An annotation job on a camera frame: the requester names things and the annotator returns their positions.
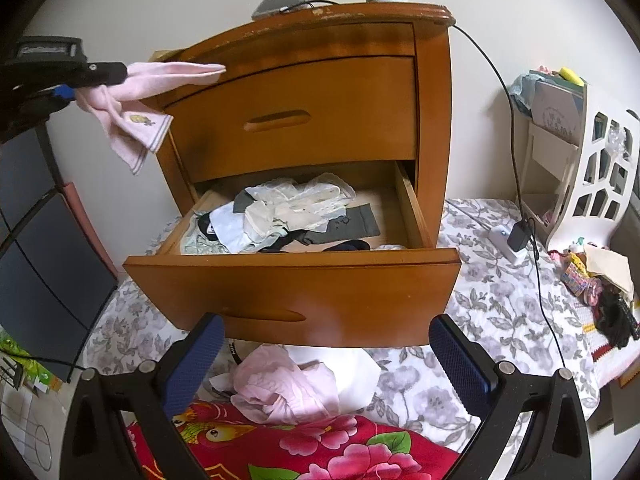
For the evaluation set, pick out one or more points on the crocheted mat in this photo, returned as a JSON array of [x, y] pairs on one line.
[[615, 355]]

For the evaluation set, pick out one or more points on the white and grey cloth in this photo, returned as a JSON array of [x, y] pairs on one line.
[[227, 225]]

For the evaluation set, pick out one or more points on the white power strip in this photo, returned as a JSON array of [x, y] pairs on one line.
[[500, 240]]

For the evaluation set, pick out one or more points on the wooden nightstand drawer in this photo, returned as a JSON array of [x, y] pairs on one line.
[[350, 110], [300, 295]]

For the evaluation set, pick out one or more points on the black charger adapter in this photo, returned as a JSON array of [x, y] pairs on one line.
[[520, 236]]

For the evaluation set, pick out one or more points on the grey floral quilt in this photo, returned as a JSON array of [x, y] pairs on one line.
[[500, 310]]

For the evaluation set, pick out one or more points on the green printed box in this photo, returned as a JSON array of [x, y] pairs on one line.
[[25, 360]]

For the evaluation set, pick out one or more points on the white cutout rack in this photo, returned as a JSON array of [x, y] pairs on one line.
[[607, 185]]

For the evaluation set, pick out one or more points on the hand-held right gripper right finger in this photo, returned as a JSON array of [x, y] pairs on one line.
[[462, 365]]

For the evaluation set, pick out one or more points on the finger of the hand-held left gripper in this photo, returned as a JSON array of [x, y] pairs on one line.
[[100, 72], [62, 93]]

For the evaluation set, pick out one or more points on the wooden nightstand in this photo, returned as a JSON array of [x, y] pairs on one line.
[[430, 110]]

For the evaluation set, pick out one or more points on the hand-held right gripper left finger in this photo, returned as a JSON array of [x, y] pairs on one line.
[[192, 365]]

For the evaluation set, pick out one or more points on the grey sock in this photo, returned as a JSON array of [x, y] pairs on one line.
[[357, 222]]

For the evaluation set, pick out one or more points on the pink embroidered towel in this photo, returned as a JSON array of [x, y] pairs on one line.
[[135, 125]]

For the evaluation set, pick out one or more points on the smartphone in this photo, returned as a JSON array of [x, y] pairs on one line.
[[282, 0]]

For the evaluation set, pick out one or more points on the white lace garment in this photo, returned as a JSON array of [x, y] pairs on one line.
[[300, 205]]

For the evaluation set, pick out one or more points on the pile of colourful small things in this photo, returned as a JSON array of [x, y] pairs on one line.
[[595, 275]]

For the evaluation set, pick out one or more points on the black lace garment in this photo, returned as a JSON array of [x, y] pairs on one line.
[[310, 242]]

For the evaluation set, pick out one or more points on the red floral printed blanket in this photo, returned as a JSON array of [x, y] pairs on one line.
[[310, 450]]

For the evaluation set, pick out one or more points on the pink garment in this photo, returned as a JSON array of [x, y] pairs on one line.
[[280, 385]]

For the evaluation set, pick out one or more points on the dark folding panel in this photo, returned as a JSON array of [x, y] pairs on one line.
[[45, 270]]

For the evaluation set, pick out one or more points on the pile of clothes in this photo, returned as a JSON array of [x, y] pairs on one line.
[[197, 245]]

